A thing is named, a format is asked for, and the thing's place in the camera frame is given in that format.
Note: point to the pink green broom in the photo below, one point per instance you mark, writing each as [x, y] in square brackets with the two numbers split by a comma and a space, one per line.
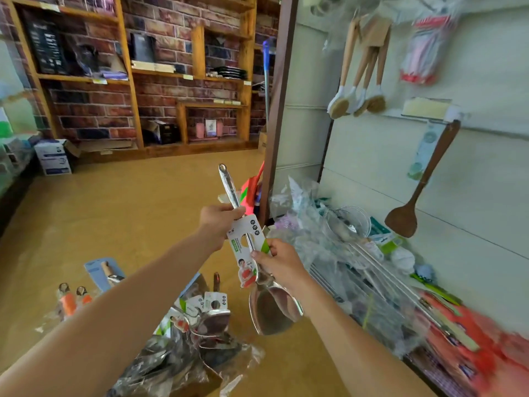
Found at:
[248, 194]
[277, 95]

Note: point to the wooden bookshelf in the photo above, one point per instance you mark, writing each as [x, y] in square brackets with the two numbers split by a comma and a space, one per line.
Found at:
[128, 78]

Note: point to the wooden dish brushes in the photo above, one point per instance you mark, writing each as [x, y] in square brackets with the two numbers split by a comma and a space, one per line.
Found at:
[360, 99]

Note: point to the large steel strainer ladle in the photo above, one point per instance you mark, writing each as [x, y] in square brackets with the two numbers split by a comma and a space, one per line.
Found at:
[351, 223]

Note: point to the steel spatula with label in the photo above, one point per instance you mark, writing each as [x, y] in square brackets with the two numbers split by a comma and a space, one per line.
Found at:
[273, 310]

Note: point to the person's right hand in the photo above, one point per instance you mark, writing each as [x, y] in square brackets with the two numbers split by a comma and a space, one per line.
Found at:
[281, 262]

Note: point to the wooden brushes hanging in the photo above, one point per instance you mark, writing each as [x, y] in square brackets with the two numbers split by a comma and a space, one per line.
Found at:
[339, 103]

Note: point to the pile of plastic wrapped utensils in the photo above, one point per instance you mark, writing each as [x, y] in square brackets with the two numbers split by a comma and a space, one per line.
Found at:
[322, 244]

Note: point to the person's right forearm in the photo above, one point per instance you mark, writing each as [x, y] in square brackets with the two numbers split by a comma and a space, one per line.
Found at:
[364, 359]

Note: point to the person's left hand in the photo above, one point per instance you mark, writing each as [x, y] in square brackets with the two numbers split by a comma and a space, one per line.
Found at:
[219, 223]

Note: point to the dark wooden spatula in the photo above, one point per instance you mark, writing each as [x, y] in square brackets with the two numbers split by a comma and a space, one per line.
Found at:
[402, 220]

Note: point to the white blue printed box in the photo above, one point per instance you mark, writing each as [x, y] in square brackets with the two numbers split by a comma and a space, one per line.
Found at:
[54, 157]

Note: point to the person's left forearm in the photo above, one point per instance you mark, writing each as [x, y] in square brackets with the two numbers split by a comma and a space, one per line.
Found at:
[107, 335]

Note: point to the pile of packaged utensils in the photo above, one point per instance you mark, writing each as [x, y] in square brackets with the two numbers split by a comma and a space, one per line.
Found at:
[215, 314]

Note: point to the red plastic wrapped packets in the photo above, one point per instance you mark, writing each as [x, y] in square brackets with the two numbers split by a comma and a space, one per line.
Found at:
[488, 351]

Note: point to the blue pole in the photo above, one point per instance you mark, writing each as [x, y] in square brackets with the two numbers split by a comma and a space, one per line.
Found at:
[266, 70]

